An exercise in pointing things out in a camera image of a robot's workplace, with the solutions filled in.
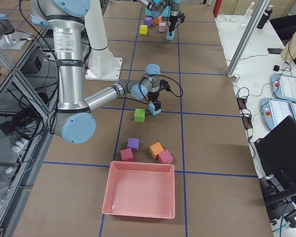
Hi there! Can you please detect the lower teach pendant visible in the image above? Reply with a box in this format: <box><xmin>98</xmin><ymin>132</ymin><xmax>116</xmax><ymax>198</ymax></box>
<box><xmin>261</xmin><ymin>97</ymin><xmax>296</xmax><ymax>130</ymax></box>

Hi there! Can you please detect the clear plastic bottle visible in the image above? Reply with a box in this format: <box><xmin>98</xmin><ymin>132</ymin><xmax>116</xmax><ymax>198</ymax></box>
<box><xmin>244</xmin><ymin>1</ymin><xmax>255</xmax><ymax>20</ymax></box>

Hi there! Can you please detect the aluminium frame post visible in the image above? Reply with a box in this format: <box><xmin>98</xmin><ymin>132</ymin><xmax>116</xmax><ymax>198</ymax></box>
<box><xmin>226</xmin><ymin>0</ymin><xmax>269</xmax><ymax>78</ymax></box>

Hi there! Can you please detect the green foam block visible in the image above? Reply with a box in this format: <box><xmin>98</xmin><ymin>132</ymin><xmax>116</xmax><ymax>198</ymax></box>
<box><xmin>134</xmin><ymin>109</ymin><xmax>146</xmax><ymax>122</ymax></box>

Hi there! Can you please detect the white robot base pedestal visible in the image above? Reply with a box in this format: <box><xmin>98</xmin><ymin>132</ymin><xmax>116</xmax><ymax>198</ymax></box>
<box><xmin>84</xmin><ymin>0</ymin><xmax>123</xmax><ymax>81</ymax></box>

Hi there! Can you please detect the purple foam block right side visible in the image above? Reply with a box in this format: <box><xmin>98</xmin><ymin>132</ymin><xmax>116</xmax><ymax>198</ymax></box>
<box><xmin>127</xmin><ymin>138</ymin><xmax>140</xmax><ymax>152</ymax></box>

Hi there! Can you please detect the magenta foam block beside orange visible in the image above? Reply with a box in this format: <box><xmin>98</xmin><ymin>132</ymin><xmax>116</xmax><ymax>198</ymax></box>
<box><xmin>158</xmin><ymin>150</ymin><xmax>174</xmax><ymax>164</ymax></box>

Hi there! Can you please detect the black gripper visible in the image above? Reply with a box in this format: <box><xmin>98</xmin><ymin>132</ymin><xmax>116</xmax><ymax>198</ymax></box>
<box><xmin>148</xmin><ymin>85</ymin><xmax>169</xmax><ymax>111</ymax></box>
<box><xmin>168</xmin><ymin>10</ymin><xmax>185</xmax><ymax>35</ymax></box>

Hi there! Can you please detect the orange foam block left side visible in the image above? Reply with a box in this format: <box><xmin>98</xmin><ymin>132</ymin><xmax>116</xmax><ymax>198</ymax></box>
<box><xmin>153</xmin><ymin>15</ymin><xmax>162</xmax><ymax>25</ymax></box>

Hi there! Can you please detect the purple foam block left side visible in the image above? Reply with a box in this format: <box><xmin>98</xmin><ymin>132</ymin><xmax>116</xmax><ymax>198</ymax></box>
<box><xmin>144</xmin><ymin>17</ymin><xmax>152</xmax><ymax>27</ymax></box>

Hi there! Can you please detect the black water bottle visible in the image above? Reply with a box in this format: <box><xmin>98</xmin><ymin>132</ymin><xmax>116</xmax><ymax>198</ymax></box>
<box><xmin>257</xmin><ymin>4</ymin><xmax>273</xmax><ymax>29</ymax></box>

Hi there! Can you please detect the magenta foam block near tray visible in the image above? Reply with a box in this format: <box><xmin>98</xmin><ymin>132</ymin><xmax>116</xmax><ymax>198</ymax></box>
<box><xmin>120</xmin><ymin>148</ymin><xmax>134</xmax><ymax>161</ymax></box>

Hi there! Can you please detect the black laptop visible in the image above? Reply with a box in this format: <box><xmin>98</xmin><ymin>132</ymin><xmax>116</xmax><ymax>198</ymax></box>
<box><xmin>255</xmin><ymin>116</ymin><xmax>296</xmax><ymax>183</ymax></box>

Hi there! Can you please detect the upper teach pendant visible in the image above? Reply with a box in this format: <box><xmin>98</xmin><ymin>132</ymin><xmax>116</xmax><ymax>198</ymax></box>
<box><xmin>271</xmin><ymin>73</ymin><xmax>296</xmax><ymax>103</ymax></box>

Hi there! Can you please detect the light pink foam block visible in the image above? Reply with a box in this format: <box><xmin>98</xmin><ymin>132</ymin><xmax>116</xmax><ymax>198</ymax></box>
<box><xmin>158</xmin><ymin>22</ymin><xmax>166</xmax><ymax>32</ymax></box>

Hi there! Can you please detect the light blue foam block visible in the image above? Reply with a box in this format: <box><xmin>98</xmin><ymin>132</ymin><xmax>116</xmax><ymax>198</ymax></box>
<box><xmin>148</xmin><ymin>103</ymin><xmax>161</xmax><ymax>116</ymax></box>
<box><xmin>166</xmin><ymin>32</ymin><xmax>175</xmax><ymax>41</ymax></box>

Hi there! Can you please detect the yellow foam block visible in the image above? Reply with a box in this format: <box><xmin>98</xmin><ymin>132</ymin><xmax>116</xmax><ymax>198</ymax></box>
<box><xmin>140</xmin><ymin>25</ymin><xmax>148</xmax><ymax>35</ymax></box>

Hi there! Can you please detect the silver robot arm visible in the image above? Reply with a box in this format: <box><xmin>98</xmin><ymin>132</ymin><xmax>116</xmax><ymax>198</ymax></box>
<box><xmin>31</xmin><ymin>0</ymin><xmax>160</xmax><ymax>144</ymax></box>
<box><xmin>138</xmin><ymin>0</ymin><xmax>185</xmax><ymax>40</ymax></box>

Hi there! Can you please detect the pink plastic tray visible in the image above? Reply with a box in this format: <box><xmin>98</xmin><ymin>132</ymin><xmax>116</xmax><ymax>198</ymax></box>
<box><xmin>102</xmin><ymin>161</ymin><xmax>175</xmax><ymax>219</ymax></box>

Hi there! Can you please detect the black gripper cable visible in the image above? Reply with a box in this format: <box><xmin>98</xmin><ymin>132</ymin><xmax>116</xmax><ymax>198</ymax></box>
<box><xmin>159</xmin><ymin>74</ymin><xmax>184</xmax><ymax>98</ymax></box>

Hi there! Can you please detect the purple foam block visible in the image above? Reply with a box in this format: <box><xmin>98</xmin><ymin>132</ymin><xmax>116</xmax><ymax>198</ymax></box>
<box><xmin>144</xmin><ymin>17</ymin><xmax>152</xmax><ymax>27</ymax></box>
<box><xmin>127</xmin><ymin>138</ymin><xmax>140</xmax><ymax>152</ymax></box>

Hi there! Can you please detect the orange foam block right side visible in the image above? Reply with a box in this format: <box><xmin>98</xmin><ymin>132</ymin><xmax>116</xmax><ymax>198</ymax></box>
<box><xmin>149</xmin><ymin>142</ymin><xmax>164</xmax><ymax>159</ymax></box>

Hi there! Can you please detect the teach pendant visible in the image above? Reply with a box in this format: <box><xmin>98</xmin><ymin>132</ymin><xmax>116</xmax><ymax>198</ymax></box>
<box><xmin>271</xmin><ymin>73</ymin><xmax>296</xmax><ymax>103</ymax></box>
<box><xmin>261</xmin><ymin>97</ymin><xmax>296</xmax><ymax>130</ymax></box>

